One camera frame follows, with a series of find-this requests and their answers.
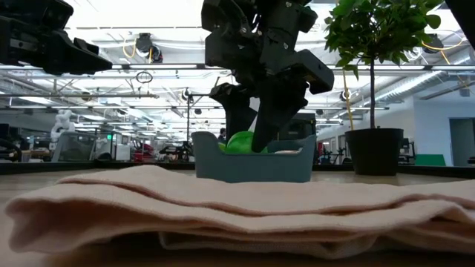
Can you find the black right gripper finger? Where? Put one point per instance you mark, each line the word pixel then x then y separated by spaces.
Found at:
pixel 239 107
pixel 276 107

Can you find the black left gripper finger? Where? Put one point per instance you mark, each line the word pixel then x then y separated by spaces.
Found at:
pixel 87 45
pixel 87 63

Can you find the green round toy produce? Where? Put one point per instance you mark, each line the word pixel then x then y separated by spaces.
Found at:
pixel 241 144

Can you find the teal plastic container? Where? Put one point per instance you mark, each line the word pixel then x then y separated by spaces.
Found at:
pixel 252 167

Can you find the person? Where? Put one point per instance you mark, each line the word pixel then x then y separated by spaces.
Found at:
pixel 222 133

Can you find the black monitor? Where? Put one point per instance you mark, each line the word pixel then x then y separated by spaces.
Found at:
pixel 306 128

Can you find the white robot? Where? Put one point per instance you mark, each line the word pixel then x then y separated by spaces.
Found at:
pixel 61 122

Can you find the long ceiling light bar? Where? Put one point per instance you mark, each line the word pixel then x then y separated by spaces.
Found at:
pixel 167 67

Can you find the grey mesh cart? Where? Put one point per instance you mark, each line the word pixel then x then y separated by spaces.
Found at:
pixel 74 148

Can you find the beige folded towel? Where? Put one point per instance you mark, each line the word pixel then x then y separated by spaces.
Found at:
pixel 237 207

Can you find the potted green plant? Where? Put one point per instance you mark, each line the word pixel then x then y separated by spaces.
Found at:
pixel 375 152

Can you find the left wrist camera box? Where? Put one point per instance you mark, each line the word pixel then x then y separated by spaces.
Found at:
pixel 33 13

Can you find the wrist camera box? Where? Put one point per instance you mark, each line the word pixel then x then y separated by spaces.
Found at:
pixel 219 44
pixel 33 13

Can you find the black rig frame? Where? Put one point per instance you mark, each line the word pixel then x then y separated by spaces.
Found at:
pixel 188 115

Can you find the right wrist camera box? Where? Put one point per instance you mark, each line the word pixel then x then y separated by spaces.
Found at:
pixel 219 44

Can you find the black metal table frame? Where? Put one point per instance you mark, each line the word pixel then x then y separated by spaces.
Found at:
pixel 55 167

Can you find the white ventilation duct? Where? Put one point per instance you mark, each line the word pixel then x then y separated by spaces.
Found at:
pixel 415 87

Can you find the green wall panel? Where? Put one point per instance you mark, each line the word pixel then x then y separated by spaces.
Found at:
pixel 430 160

